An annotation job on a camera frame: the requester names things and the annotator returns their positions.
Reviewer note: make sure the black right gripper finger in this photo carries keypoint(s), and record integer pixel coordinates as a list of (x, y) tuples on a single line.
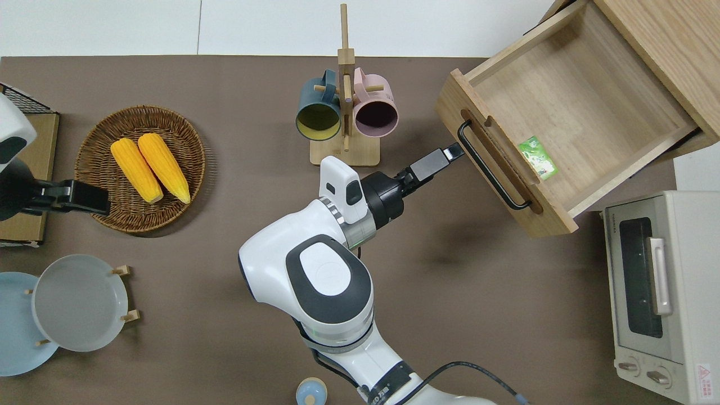
[(430, 164)]

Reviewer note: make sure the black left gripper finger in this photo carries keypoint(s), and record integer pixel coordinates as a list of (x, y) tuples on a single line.
[(90, 206), (89, 189)]

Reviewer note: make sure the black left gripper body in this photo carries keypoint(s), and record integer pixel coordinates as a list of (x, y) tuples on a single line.
[(17, 191)]

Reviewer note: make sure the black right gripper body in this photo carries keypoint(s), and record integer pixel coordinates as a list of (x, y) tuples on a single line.
[(385, 199)]

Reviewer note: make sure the light wooden drawer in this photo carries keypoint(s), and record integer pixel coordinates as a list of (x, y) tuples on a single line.
[(562, 95)]

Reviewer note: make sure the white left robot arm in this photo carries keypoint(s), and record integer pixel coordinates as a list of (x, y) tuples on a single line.
[(11, 129)]

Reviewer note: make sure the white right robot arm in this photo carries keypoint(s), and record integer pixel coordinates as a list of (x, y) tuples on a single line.
[(332, 275)]

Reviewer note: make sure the brown wicker basket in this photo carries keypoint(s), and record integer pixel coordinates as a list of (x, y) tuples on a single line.
[(101, 152)]

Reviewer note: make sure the yellow corn cob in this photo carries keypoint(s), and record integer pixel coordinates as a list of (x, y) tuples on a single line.
[(135, 169), (163, 166)]

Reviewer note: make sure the wooden mug tree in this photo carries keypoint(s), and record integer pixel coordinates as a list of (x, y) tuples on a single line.
[(360, 154)]

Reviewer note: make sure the pink mug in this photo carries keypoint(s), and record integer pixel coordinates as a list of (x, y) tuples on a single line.
[(382, 98)]

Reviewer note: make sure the grey plate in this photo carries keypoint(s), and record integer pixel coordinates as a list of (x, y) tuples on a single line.
[(79, 304)]

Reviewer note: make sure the green snack packet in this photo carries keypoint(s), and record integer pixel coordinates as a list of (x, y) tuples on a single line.
[(538, 157)]

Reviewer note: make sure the wooden plate rack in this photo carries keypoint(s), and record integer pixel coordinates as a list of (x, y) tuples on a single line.
[(130, 315)]

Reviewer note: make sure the dark blue mug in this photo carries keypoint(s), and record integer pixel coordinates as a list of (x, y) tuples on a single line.
[(308, 98)]

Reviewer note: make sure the brown table mat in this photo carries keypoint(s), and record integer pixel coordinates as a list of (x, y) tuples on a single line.
[(450, 309)]

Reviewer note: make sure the light blue plate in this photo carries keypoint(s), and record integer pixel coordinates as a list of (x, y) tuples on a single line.
[(14, 337)]

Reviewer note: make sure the blue service bell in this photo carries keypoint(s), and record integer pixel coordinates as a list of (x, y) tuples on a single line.
[(311, 391)]

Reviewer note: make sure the light wooden cabinet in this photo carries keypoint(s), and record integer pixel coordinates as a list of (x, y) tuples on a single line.
[(675, 56)]

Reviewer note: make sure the white oven knob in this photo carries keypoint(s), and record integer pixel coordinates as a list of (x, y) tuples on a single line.
[(658, 377), (628, 367)]

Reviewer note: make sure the white toaster oven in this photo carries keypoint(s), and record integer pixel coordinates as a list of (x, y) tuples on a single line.
[(692, 281)]

